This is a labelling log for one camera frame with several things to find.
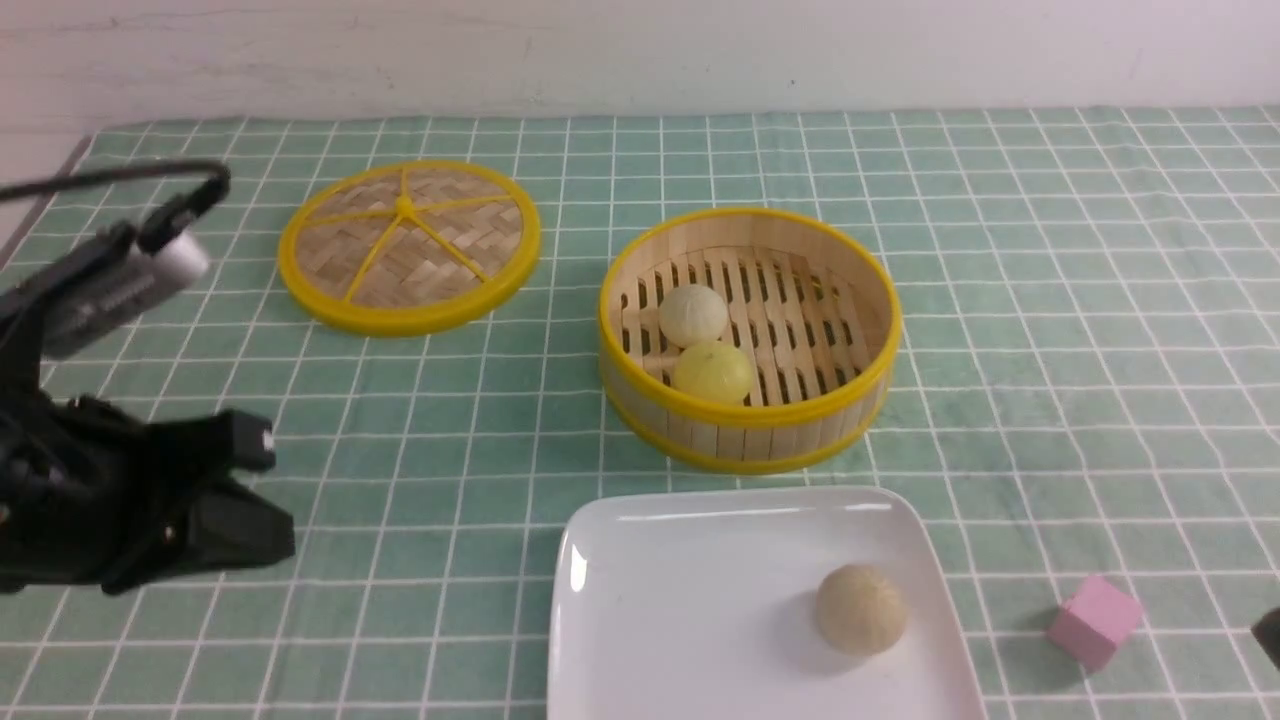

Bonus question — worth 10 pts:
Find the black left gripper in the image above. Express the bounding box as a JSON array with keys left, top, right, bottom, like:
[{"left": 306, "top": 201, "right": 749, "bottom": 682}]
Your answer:
[{"left": 3, "top": 395, "right": 296, "bottom": 594}]

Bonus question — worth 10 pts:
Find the white steamed bun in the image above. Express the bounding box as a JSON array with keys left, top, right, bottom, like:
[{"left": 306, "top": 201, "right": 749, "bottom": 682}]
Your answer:
[{"left": 658, "top": 284, "right": 730, "bottom": 348}]

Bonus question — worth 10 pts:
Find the yellow steamed bun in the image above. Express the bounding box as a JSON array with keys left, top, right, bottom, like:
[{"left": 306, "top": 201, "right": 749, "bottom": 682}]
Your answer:
[{"left": 671, "top": 340, "right": 756, "bottom": 406}]

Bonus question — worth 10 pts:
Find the white square plate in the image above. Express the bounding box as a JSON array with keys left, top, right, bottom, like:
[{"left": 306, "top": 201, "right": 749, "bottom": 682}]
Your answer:
[{"left": 547, "top": 486, "right": 986, "bottom": 719}]

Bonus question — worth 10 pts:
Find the beige steamed bun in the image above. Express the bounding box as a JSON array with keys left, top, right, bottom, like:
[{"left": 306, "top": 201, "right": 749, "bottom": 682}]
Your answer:
[{"left": 814, "top": 564, "right": 909, "bottom": 659}]

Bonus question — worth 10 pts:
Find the yellow bamboo steamer lid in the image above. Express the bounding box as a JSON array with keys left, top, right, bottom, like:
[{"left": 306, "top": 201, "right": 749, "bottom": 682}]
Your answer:
[{"left": 276, "top": 160, "right": 543, "bottom": 337}]

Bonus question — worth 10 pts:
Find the yellow bamboo steamer basket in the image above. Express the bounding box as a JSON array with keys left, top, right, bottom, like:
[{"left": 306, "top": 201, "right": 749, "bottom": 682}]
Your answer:
[{"left": 596, "top": 208, "right": 904, "bottom": 475}]

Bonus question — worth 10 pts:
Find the green checkered tablecloth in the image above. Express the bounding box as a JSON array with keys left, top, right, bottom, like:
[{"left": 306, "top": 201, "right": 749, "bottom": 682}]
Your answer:
[{"left": 3, "top": 108, "right": 1279, "bottom": 719}]

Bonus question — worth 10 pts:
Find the pink cube block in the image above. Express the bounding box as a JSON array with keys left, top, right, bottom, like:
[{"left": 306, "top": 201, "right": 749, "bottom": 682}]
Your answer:
[{"left": 1046, "top": 575, "right": 1144, "bottom": 673}]

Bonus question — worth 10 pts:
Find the dark object at edge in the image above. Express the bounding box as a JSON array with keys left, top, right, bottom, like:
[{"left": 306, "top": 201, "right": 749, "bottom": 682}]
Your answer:
[{"left": 1251, "top": 607, "right": 1280, "bottom": 670}]

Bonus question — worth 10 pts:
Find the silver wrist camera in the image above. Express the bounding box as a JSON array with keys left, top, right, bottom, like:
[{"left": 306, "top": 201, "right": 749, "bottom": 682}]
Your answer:
[{"left": 3, "top": 223, "right": 211, "bottom": 360}]

